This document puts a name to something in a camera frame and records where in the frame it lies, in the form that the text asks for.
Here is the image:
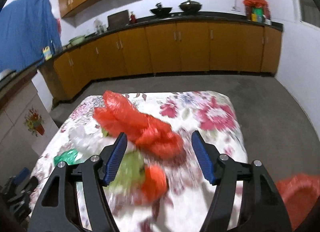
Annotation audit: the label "red lined trash bin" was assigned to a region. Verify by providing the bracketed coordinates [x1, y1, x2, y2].
[276, 173, 319, 231]

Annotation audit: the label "yellow blue detergent jug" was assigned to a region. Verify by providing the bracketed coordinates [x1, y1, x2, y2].
[42, 46, 53, 60]

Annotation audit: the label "black wok with ladle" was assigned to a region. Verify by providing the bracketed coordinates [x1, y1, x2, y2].
[150, 3, 172, 18]

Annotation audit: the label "green basin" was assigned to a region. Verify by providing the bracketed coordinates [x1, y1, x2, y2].
[69, 35, 85, 46]

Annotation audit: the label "white cabinet with flower sticker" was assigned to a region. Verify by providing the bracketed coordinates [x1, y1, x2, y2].
[1, 67, 58, 185]

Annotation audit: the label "green plastic bag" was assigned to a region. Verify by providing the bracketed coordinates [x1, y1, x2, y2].
[109, 150, 145, 192]

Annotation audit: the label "small red plastic bag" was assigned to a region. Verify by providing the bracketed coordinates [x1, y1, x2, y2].
[140, 164, 168, 203]

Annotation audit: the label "clear bubble wrap sheet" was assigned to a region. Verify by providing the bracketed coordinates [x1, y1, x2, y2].
[68, 126, 116, 156]

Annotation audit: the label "blue hanging cloth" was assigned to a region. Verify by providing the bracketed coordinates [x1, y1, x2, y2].
[1, 0, 62, 72]

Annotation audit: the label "black lidded wok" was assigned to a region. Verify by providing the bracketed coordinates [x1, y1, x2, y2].
[179, 0, 202, 14]

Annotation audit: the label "red bag on counter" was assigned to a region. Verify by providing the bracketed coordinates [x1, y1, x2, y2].
[243, 0, 268, 20]

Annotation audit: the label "dark cutting board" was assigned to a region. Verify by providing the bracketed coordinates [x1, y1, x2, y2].
[107, 10, 130, 30]

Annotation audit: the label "dark green plastic scrap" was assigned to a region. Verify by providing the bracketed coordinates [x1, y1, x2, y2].
[54, 149, 82, 166]

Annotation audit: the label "glass jar on counter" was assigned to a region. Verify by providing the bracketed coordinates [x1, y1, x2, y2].
[94, 18, 104, 34]

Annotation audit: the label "green yellow containers on counter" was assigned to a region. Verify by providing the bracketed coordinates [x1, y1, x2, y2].
[251, 7, 264, 23]

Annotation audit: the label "orange lower kitchen cabinets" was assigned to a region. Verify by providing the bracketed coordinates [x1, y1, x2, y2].
[40, 21, 282, 102]

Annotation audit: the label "red bottle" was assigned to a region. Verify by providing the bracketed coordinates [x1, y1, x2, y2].
[130, 11, 136, 24]

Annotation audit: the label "floral quilted table cloth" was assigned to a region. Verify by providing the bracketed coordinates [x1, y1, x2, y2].
[30, 91, 248, 231]

